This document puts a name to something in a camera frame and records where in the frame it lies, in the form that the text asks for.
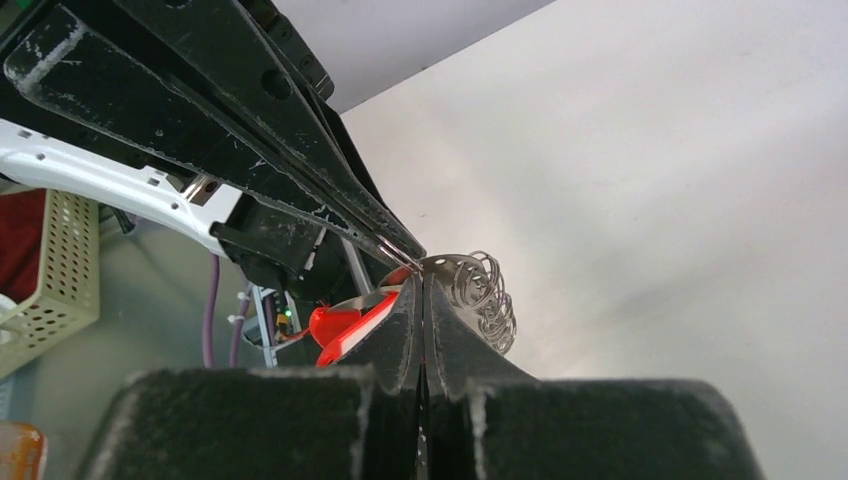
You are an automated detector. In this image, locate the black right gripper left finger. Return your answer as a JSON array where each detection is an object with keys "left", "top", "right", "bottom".
[{"left": 77, "top": 277, "right": 422, "bottom": 479}]

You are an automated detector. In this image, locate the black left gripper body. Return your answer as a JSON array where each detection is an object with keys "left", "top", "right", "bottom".
[{"left": 0, "top": 0, "right": 336, "bottom": 174}]

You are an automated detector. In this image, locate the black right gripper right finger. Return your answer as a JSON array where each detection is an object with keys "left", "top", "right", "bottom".
[{"left": 423, "top": 276, "right": 763, "bottom": 479}]

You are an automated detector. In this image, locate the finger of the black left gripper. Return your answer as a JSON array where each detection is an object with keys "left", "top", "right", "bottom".
[
  {"left": 3, "top": 5, "right": 421, "bottom": 266},
  {"left": 117, "top": 1, "right": 426, "bottom": 262}
]

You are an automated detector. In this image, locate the key with red tag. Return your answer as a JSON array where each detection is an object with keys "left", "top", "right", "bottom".
[{"left": 305, "top": 268, "right": 413, "bottom": 370}]

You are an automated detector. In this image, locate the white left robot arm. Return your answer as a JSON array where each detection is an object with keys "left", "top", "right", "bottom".
[{"left": 1, "top": 1, "right": 426, "bottom": 296}]

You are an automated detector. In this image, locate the red cloth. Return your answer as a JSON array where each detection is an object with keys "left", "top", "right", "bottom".
[{"left": 1, "top": 189, "right": 46, "bottom": 303}]

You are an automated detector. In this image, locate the beige perforated basket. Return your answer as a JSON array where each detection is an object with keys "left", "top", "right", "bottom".
[{"left": 1, "top": 190, "right": 100, "bottom": 378}]

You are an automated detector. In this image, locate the orange labelled bottle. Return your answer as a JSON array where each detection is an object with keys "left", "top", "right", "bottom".
[{"left": 1, "top": 420, "right": 48, "bottom": 480}]

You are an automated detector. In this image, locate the white slotted cable duct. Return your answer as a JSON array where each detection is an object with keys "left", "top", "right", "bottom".
[{"left": 251, "top": 285, "right": 277, "bottom": 368}]

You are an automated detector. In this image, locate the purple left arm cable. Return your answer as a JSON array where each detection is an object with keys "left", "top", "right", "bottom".
[{"left": 201, "top": 251, "right": 253, "bottom": 369}]

